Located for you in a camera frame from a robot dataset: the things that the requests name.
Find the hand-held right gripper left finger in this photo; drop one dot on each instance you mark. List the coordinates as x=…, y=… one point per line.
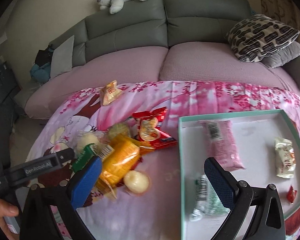
x=87, y=177

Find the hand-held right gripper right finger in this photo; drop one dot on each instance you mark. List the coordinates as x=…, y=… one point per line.
x=220, y=180

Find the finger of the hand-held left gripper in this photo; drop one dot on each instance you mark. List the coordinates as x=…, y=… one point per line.
x=65, y=156

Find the white green snack packet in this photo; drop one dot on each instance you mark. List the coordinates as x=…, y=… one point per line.
x=202, y=195

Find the clear white bun packet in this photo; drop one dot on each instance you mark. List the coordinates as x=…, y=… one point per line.
x=86, y=140

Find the pink snack packet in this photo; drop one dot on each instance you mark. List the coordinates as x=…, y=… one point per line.
x=225, y=147

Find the yellow cake packet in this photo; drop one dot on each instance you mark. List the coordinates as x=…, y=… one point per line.
x=122, y=160

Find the white round sweet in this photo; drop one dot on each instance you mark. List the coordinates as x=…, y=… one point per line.
x=136, y=182

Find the teal white cardboard box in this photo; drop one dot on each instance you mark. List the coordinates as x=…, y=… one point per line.
x=255, y=140

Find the white orange snack packet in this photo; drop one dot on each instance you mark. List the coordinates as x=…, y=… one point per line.
x=285, y=160

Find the small red snack packet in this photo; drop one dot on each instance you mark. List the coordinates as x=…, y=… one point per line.
x=292, y=194

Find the large red snack packet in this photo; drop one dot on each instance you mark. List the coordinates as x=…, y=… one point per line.
x=150, y=130

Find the person's left hand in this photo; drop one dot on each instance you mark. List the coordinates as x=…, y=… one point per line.
x=2, y=217

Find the round green cake packet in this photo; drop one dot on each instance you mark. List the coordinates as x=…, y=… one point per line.
x=117, y=130

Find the pink printed blanket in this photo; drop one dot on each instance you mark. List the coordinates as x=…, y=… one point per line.
x=152, y=217

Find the small beige snack packet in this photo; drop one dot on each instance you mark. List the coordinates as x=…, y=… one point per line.
x=109, y=92

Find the blue cloth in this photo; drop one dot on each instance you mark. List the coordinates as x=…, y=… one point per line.
x=40, y=72

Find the dark grey cabinet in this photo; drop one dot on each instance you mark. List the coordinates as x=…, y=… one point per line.
x=2, y=82

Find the light grey pillow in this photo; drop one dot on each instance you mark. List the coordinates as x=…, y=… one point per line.
x=62, y=57

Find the black bag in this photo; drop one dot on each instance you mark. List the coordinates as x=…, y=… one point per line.
x=42, y=56

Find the pink sofa cover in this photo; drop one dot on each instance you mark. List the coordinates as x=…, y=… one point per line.
x=130, y=65

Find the grey sofa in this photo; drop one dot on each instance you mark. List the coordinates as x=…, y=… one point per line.
x=127, y=22

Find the black white patterned pillow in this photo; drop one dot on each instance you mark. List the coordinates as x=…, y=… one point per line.
x=262, y=37

